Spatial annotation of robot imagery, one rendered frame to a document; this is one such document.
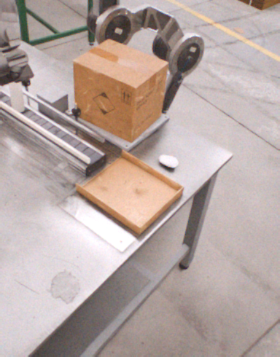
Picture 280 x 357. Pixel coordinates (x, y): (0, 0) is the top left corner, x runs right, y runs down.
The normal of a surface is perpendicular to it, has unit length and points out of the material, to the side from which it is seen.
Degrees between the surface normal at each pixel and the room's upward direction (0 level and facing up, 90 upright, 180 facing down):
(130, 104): 90
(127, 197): 0
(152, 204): 0
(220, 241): 0
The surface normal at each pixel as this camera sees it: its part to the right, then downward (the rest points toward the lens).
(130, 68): 0.08, -0.71
